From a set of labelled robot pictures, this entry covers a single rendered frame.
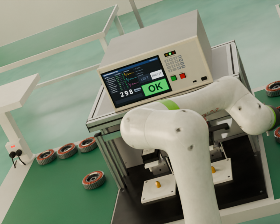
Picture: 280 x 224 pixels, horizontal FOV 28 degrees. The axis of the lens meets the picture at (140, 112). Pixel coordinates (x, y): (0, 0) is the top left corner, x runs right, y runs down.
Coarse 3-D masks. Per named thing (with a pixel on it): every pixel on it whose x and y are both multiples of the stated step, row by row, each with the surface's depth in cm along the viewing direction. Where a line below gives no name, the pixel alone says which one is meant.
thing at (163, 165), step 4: (164, 156) 249; (160, 160) 247; (164, 160) 246; (160, 164) 246; (164, 164) 246; (152, 168) 247; (156, 168) 247; (160, 168) 247; (164, 168) 247; (168, 168) 246; (156, 172) 248; (160, 172) 248
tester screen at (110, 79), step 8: (136, 64) 226; (144, 64) 226; (152, 64) 226; (112, 72) 229; (120, 72) 229; (128, 72) 228; (136, 72) 228; (144, 72) 228; (104, 80) 231; (112, 80) 231; (120, 80) 230; (128, 80) 230; (136, 80) 230; (152, 80) 229; (112, 88) 232; (120, 88) 232; (128, 88) 232; (136, 88) 231; (112, 96) 234; (128, 96) 233; (144, 96) 233; (120, 104) 235
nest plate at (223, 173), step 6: (216, 162) 236; (222, 162) 235; (228, 162) 233; (216, 168) 232; (222, 168) 230; (228, 168) 229; (216, 174) 228; (222, 174) 227; (228, 174) 225; (216, 180) 224; (222, 180) 223; (228, 180) 223
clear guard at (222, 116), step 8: (216, 112) 213; (224, 112) 210; (208, 120) 209; (216, 120) 208; (224, 120) 207; (232, 120) 206; (232, 128) 205; (240, 128) 204; (216, 136) 206; (224, 136) 205
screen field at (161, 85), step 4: (160, 80) 228; (164, 80) 228; (148, 84) 230; (152, 84) 230; (156, 84) 229; (160, 84) 229; (164, 84) 229; (144, 88) 231; (148, 88) 231; (152, 88) 230; (156, 88) 230; (160, 88) 230; (164, 88) 230; (168, 88) 230; (144, 92) 232; (148, 92) 232; (152, 92) 231; (156, 92) 231
